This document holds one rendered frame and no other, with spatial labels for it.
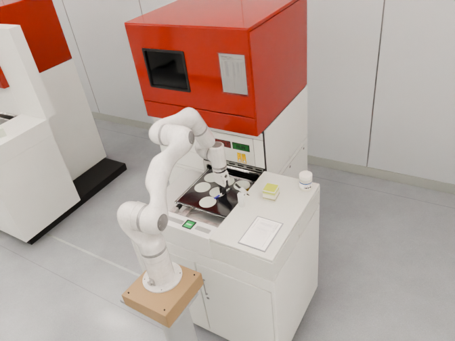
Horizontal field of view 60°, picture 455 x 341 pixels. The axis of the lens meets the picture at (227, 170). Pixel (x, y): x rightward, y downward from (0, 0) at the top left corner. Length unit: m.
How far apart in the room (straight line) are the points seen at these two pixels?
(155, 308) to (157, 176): 0.58
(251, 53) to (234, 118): 0.40
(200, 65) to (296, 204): 0.91
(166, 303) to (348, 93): 2.48
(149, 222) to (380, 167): 2.70
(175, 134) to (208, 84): 0.56
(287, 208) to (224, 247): 0.40
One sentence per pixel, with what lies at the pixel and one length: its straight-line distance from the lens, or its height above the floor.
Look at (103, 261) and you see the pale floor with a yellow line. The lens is 3.47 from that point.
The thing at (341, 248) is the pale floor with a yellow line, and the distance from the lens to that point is 3.24.
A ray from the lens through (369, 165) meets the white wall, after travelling 3.93.
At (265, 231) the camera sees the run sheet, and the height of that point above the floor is 0.97.
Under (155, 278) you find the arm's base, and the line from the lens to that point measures 1.88.
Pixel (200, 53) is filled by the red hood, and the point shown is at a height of 1.67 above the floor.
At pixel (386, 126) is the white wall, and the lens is 3.69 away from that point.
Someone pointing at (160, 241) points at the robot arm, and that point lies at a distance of 1.77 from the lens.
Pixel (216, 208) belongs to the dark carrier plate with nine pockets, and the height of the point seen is 0.90.
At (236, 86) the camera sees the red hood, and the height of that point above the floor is 1.52.
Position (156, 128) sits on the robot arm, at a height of 1.52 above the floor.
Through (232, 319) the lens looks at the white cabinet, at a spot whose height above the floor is 0.35.
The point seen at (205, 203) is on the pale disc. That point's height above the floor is 0.90.
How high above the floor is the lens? 2.33
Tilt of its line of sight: 35 degrees down
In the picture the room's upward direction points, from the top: 8 degrees counter-clockwise
